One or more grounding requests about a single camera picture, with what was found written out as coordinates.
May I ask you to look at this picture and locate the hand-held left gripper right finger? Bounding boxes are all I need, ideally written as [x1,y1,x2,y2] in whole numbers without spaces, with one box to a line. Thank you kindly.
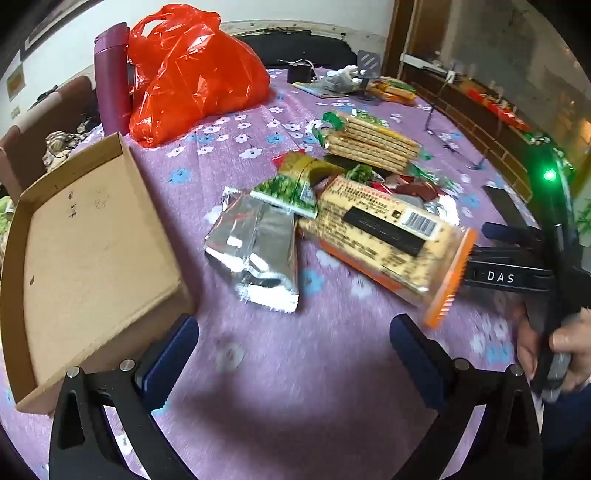
[389,314,543,480]

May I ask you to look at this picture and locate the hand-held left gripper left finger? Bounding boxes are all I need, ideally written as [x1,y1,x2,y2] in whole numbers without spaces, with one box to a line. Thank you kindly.
[48,314,200,480]

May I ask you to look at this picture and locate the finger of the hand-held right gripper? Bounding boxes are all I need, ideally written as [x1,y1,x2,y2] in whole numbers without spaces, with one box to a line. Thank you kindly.
[463,247,557,298]
[481,222,552,252]

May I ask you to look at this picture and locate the silver foil snack packet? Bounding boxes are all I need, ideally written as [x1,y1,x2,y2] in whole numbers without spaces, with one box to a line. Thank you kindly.
[427,193,460,226]
[204,186,302,315]

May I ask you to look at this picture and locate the orange barcode cracker packet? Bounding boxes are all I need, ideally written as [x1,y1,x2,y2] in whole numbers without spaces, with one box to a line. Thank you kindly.
[298,175,479,329]

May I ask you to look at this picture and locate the shallow cardboard box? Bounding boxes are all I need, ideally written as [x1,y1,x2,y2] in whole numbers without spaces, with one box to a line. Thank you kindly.
[0,132,197,414]

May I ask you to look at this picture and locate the soda cracker packet green ends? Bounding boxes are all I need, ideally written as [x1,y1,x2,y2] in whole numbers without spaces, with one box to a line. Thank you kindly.
[313,110,433,173]

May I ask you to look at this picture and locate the person's right forearm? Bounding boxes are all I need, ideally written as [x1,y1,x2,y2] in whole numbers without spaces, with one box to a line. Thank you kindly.
[538,388,591,480]

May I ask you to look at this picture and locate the person's right hand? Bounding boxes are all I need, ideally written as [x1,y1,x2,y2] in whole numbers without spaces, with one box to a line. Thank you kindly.
[515,307,591,393]

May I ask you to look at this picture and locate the red snack wrapper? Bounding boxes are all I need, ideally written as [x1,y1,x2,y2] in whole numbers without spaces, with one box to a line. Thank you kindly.
[383,179,439,200]

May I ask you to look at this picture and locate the wooden sideboard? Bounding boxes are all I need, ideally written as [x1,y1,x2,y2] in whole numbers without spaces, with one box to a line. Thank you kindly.
[399,76,561,201]

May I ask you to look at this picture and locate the purple floral tablecloth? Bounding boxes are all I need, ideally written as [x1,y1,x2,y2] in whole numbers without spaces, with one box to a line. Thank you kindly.
[0,67,555,480]

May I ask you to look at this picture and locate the black tripod legs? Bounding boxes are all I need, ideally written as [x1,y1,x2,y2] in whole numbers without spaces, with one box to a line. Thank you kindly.
[424,104,486,170]

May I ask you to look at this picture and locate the green snack wrapper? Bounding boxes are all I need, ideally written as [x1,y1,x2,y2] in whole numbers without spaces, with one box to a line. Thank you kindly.
[346,164,389,184]

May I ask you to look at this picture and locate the orange green biscuit packets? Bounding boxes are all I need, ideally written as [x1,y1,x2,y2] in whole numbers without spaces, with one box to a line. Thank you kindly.
[367,78,417,105]

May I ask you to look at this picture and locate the yellow-green snack packet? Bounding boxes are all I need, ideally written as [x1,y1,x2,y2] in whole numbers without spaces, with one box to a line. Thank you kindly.
[272,151,347,188]

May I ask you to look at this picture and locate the green printed snack packet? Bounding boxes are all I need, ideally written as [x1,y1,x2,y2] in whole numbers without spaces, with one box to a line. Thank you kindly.
[250,176,320,219]

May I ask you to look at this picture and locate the white crumpled cloth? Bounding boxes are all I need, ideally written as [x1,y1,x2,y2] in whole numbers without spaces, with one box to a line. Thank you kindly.
[323,66,366,93]

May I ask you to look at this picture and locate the thin printed booklet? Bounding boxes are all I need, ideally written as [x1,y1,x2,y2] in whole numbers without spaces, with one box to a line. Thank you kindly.
[293,82,350,99]

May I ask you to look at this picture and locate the patterned cloth on chair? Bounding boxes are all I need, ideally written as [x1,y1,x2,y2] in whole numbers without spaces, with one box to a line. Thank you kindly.
[43,130,95,171]

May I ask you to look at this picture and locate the small black box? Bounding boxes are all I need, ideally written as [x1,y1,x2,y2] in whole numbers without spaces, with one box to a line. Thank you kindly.
[288,62,315,84]

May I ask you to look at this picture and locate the brown upholstered chair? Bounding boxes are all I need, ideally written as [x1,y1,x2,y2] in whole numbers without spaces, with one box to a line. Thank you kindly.
[0,75,95,200]

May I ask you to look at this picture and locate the black cloth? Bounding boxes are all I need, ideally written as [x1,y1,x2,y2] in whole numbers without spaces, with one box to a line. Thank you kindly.
[221,30,362,68]

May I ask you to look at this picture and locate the red plastic bag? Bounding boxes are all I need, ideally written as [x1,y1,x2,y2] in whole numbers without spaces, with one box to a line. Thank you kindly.
[127,4,272,148]

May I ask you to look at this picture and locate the purple thermos bottle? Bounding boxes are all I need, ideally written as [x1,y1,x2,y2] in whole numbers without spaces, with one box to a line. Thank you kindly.
[93,21,136,137]

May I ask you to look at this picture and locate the yellow wall certificate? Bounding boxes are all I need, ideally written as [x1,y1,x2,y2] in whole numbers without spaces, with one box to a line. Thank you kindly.
[6,65,25,100]

